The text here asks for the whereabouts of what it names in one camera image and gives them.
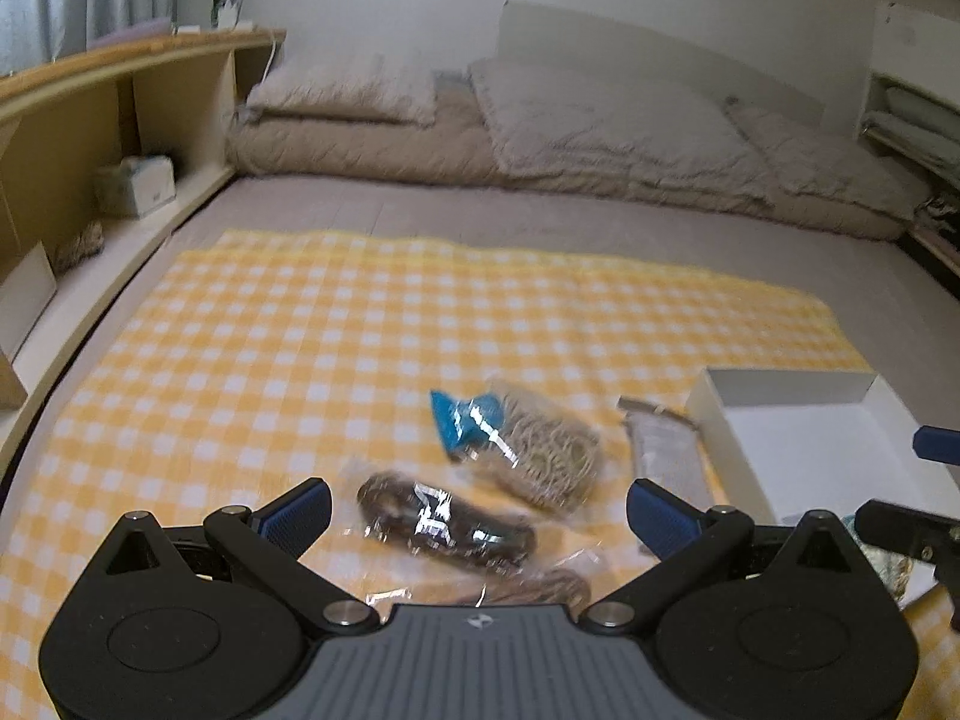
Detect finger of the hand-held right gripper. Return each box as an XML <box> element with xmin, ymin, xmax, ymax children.
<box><xmin>911</xmin><ymin>424</ymin><xmax>960</xmax><ymax>466</ymax></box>
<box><xmin>855</xmin><ymin>499</ymin><xmax>960</xmax><ymax>635</ymax></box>

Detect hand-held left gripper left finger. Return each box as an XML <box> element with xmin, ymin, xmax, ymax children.
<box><xmin>94</xmin><ymin>478</ymin><xmax>380</xmax><ymax>635</ymax></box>

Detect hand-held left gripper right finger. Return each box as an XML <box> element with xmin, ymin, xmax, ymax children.
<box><xmin>579</xmin><ymin>478</ymin><xmax>863</xmax><ymax>635</ymax></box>

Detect clear packet with white contents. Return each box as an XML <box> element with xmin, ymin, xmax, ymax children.
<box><xmin>616</xmin><ymin>394</ymin><xmax>713</xmax><ymax>556</ymax></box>

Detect white cardboard box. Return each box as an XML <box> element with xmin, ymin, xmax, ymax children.
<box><xmin>686</xmin><ymin>367</ymin><xmax>960</xmax><ymax>608</ymax></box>

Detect clear bag of beige string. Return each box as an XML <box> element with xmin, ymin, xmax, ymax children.
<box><xmin>465</xmin><ymin>379</ymin><xmax>605</xmax><ymax>515</ymax></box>

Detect clear bag light brown cord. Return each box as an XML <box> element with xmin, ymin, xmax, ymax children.
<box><xmin>364</xmin><ymin>562</ymin><xmax>601</xmax><ymax>608</ymax></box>

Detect clear bag dark brown cord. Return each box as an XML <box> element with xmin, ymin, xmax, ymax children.
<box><xmin>341</xmin><ymin>469</ymin><xmax>601</xmax><ymax>578</ymax></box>

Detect blue packet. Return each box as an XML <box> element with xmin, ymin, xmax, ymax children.
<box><xmin>429</xmin><ymin>388</ymin><xmax>511</xmax><ymax>462</ymax></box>

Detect patterned packet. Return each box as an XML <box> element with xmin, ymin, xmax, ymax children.
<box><xmin>840</xmin><ymin>514</ymin><xmax>935</xmax><ymax>608</ymax></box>

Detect yellow checkered cloth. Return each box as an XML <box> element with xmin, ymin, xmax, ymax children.
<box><xmin>0</xmin><ymin>229</ymin><xmax>960</xmax><ymax>720</ymax></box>

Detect folded linens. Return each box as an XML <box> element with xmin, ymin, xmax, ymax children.
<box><xmin>862</xmin><ymin>86</ymin><xmax>960</xmax><ymax>188</ymax></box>

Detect woven brown item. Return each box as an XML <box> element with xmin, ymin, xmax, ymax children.
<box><xmin>49</xmin><ymin>221</ymin><xmax>106</xmax><ymax>275</ymax></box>

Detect tissue box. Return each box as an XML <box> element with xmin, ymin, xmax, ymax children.
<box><xmin>94</xmin><ymin>154</ymin><xmax>177</xmax><ymax>220</ymax></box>

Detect folded beige quilt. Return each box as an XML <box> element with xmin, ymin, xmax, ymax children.
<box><xmin>225</xmin><ymin>79</ymin><xmax>912</xmax><ymax>241</ymax></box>

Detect large beige pillow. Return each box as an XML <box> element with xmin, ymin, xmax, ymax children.
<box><xmin>469</xmin><ymin>56</ymin><xmax>777</xmax><ymax>207</ymax></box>

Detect white cabinet shelf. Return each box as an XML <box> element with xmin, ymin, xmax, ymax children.
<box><xmin>855</xmin><ymin>0</ymin><xmax>960</xmax><ymax>278</ymax></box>

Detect small beige pillow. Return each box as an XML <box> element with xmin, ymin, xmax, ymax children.
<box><xmin>246</xmin><ymin>52</ymin><xmax>437</xmax><ymax>127</ymax></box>

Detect white power strip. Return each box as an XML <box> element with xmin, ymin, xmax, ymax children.
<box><xmin>171</xmin><ymin>19</ymin><xmax>256</xmax><ymax>36</ymax></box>

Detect wooden headboard shelf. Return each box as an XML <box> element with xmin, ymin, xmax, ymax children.
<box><xmin>0</xmin><ymin>30</ymin><xmax>290</xmax><ymax>410</ymax></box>

